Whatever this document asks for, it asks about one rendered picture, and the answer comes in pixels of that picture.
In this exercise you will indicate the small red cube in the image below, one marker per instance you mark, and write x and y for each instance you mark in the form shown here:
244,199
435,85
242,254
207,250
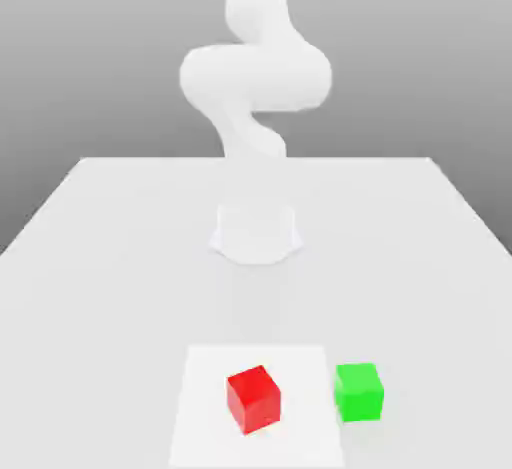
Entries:
254,399

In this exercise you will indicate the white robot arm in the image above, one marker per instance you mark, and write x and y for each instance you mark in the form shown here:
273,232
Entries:
256,77

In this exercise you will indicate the small green cube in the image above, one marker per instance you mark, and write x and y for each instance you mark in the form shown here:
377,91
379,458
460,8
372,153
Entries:
358,393

